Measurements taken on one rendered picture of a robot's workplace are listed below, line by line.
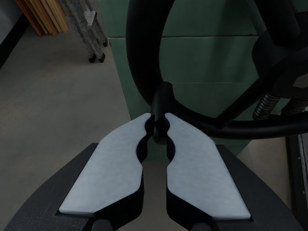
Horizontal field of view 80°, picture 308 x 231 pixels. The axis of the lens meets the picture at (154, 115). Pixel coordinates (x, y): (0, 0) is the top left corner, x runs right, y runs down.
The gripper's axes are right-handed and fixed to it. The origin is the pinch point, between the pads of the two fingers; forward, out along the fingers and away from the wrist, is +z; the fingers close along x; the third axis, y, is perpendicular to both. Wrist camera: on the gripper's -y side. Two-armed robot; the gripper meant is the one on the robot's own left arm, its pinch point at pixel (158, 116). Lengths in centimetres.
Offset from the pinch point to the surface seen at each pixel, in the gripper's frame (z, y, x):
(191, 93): 33.1, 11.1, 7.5
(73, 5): 105, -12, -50
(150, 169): 57, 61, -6
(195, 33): 25.1, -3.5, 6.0
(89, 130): 76, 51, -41
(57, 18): 151, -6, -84
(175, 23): 24.2, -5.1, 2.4
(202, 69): 29.4, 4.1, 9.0
